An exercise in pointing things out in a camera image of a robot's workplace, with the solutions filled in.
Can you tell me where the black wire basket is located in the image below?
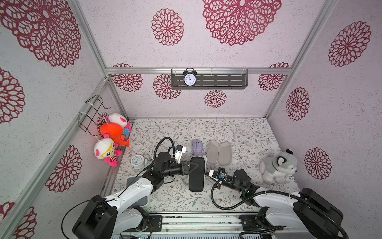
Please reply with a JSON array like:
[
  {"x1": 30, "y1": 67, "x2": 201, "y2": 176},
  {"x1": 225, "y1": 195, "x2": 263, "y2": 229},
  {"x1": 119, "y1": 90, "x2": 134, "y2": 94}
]
[{"x1": 78, "y1": 94, "x2": 110, "y2": 136}]

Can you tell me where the purple folded umbrella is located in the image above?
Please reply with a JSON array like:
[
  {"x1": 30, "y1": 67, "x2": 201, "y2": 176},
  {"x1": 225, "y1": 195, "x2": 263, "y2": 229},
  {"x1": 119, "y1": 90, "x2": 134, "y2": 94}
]
[{"x1": 192, "y1": 139, "x2": 204, "y2": 157}]

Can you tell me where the white pink plush doll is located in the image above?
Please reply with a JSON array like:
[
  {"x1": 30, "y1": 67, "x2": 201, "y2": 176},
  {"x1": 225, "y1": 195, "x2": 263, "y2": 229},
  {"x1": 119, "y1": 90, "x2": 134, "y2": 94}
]
[{"x1": 106, "y1": 113, "x2": 132, "y2": 136}]

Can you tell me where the grey husky plush toy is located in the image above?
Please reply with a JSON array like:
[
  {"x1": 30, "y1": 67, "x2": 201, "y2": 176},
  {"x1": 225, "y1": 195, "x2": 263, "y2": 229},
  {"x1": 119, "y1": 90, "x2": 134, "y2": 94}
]
[{"x1": 259, "y1": 148, "x2": 297, "y2": 185}]

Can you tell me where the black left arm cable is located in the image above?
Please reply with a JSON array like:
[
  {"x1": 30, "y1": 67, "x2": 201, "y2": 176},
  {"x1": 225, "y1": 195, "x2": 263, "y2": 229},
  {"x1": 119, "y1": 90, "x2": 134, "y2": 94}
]
[{"x1": 61, "y1": 136, "x2": 177, "y2": 239}]

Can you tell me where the grey tray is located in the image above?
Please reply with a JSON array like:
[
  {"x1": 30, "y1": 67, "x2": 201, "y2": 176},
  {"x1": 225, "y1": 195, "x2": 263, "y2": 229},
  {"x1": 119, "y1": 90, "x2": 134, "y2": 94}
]
[{"x1": 126, "y1": 175, "x2": 150, "y2": 209}]

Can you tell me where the black alarm clock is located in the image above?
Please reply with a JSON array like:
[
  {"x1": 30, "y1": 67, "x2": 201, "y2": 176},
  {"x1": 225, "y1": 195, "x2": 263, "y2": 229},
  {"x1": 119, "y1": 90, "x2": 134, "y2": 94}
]
[{"x1": 183, "y1": 67, "x2": 198, "y2": 87}]

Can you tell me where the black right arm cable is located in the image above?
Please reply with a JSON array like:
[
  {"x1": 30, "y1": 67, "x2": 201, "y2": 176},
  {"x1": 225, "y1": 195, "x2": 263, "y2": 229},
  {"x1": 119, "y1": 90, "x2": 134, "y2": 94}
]
[{"x1": 210, "y1": 179, "x2": 350, "y2": 239}]

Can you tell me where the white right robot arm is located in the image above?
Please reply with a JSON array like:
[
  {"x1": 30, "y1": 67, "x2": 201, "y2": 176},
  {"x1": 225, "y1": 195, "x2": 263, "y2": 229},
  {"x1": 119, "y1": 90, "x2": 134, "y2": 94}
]
[{"x1": 210, "y1": 167, "x2": 349, "y2": 239}]

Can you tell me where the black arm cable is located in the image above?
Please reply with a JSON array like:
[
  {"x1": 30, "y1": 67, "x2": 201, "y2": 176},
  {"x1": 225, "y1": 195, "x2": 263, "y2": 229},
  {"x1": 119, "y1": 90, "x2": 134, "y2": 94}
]
[
  {"x1": 210, "y1": 179, "x2": 350, "y2": 239},
  {"x1": 61, "y1": 136, "x2": 177, "y2": 239}
]

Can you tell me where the grey wall shelf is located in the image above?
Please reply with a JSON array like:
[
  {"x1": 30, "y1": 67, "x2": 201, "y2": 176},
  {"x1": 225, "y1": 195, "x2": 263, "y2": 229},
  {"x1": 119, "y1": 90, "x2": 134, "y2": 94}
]
[{"x1": 170, "y1": 68, "x2": 248, "y2": 90}]

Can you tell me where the striped plush doll with glasses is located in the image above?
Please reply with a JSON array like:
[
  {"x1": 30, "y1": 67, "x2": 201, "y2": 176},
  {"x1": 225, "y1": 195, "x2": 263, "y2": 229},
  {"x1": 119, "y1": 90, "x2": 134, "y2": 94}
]
[{"x1": 94, "y1": 138, "x2": 122, "y2": 167}]

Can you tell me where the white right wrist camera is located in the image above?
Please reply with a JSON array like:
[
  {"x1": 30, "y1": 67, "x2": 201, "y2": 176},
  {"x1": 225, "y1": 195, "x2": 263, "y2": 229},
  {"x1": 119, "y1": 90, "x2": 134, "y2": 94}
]
[{"x1": 207, "y1": 167, "x2": 227, "y2": 181}]

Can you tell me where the white table alarm clock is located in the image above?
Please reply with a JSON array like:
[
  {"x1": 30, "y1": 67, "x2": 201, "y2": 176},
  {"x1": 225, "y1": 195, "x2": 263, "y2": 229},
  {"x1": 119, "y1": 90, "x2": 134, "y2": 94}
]
[{"x1": 130, "y1": 154, "x2": 148, "y2": 170}]

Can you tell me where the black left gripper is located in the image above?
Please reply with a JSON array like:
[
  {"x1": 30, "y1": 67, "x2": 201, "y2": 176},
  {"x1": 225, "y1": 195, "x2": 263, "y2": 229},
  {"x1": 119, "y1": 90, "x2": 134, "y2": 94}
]
[{"x1": 163, "y1": 159, "x2": 199, "y2": 178}]

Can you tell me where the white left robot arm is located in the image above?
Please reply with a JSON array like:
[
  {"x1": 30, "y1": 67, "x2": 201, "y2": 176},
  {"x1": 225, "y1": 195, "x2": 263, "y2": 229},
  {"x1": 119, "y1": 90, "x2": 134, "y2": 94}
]
[{"x1": 72, "y1": 152, "x2": 206, "y2": 239}]

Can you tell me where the orange plush toy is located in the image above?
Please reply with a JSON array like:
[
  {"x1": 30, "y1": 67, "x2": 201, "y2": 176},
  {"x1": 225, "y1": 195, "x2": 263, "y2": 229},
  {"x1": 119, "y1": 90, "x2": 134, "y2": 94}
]
[{"x1": 99, "y1": 122, "x2": 130, "y2": 147}]

